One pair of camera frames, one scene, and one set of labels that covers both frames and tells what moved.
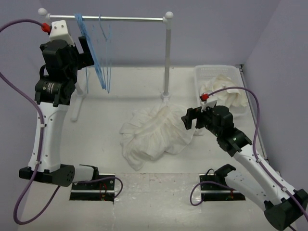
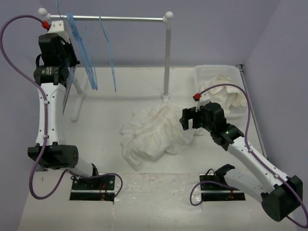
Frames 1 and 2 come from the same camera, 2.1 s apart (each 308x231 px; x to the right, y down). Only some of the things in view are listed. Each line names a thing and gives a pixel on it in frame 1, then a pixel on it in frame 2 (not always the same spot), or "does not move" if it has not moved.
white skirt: x=152 y=133 does not move
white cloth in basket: x=233 y=97 does not move
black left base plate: x=102 y=190 does not move
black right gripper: x=192 y=112 does not move
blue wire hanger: x=107 y=70 to x=110 y=52
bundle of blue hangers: x=78 y=17 to x=83 y=59
